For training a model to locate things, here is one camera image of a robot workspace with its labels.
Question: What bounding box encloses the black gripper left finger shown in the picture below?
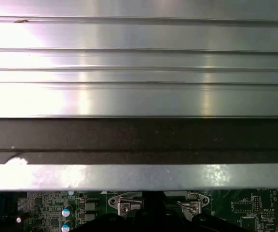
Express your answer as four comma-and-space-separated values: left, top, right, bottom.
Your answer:
81, 190, 154, 232

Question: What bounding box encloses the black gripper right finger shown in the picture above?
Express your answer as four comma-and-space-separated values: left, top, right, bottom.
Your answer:
153, 190, 248, 232

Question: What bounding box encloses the metal CPU socket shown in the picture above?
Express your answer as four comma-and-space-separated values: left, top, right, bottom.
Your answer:
107, 190, 211, 217

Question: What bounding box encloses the blue top capacitor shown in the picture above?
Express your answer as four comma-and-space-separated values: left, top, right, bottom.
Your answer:
61, 204, 73, 217
60, 220, 73, 232

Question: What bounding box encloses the green motherboard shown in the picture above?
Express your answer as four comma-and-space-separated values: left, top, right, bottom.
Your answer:
0, 190, 278, 232

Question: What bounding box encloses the black PC case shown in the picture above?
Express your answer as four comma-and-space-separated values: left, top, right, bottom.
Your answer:
0, 117, 278, 193

